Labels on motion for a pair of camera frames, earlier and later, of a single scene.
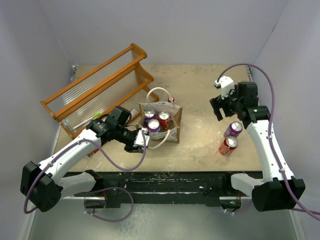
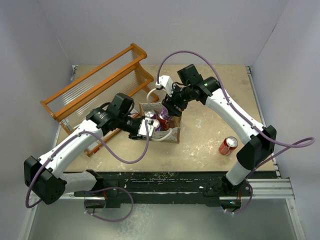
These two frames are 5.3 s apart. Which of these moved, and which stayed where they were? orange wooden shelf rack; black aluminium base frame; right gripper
Moved: right gripper
Stayed: black aluminium base frame; orange wooden shelf rack
